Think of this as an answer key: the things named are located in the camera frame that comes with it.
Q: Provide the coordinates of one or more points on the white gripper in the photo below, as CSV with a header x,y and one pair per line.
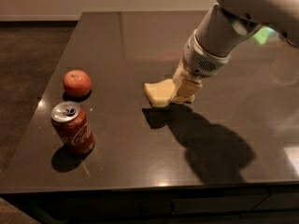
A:
x,y
201,61

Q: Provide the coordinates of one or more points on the yellow sponge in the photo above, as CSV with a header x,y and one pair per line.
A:
x,y
161,94

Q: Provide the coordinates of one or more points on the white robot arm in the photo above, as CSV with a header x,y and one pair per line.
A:
x,y
227,24

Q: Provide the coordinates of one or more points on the red apple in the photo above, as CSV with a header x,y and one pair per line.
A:
x,y
77,83

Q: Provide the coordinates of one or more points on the red Coca-Cola can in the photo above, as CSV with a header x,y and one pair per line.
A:
x,y
71,124

